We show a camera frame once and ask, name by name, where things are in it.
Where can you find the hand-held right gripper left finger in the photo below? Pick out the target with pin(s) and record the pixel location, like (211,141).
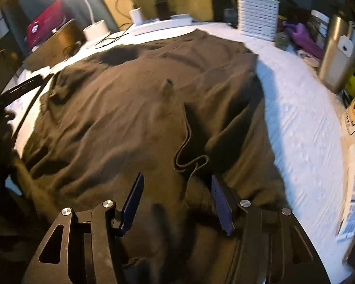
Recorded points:
(133,204)

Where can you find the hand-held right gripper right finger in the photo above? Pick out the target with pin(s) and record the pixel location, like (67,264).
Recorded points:
(222,207)

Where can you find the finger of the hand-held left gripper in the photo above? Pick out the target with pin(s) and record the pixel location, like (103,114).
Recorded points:
(20,90)

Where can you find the dark brown shirt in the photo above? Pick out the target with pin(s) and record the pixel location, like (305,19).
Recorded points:
(121,109)

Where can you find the cardboard box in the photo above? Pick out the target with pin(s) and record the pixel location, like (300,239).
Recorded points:
(59,47)

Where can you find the red flat case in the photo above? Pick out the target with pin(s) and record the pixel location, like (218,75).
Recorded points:
(46,26)

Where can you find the white desk lamp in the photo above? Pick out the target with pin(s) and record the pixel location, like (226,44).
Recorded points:
(96,29)

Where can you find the white charger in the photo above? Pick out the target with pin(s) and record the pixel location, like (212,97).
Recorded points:
(137,14)

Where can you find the white power strip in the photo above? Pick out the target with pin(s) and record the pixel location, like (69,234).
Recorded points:
(165,23)

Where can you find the black charger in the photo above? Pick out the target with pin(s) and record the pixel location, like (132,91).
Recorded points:
(163,9)

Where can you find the steel tumbler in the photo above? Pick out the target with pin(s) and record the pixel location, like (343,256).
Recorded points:
(332,53)

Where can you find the white woven basket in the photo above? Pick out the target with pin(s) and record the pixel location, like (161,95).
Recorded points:
(256,14)

